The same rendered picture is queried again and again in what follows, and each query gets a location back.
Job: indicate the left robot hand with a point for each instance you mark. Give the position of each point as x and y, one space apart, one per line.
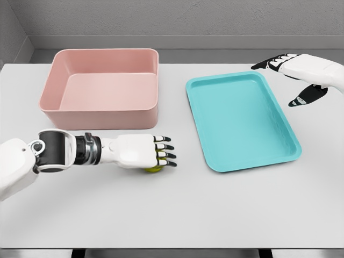
137 150

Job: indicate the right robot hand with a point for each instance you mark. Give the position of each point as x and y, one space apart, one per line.
298 67

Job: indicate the yellow-green tennis ball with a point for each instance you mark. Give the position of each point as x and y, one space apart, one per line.
153 169

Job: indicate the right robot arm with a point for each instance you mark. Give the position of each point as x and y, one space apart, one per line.
336 76

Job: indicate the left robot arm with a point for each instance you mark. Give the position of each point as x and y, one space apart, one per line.
53 150

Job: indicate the pink basket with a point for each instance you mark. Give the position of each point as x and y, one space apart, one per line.
107 86

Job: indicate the blue tray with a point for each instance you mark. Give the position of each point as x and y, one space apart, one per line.
242 118

